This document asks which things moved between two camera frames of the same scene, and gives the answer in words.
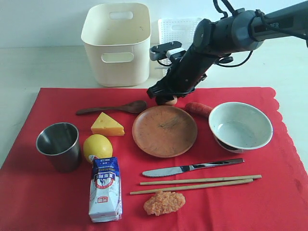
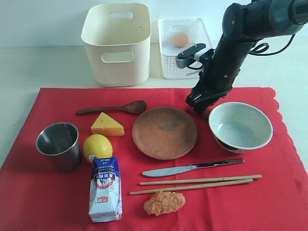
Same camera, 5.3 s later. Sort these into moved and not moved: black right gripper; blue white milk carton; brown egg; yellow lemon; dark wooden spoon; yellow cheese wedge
Moved: black right gripper; brown egg
Not moved: yellow cheese wedge; blue white milk carton; yellow lemon; dark wooden spoon
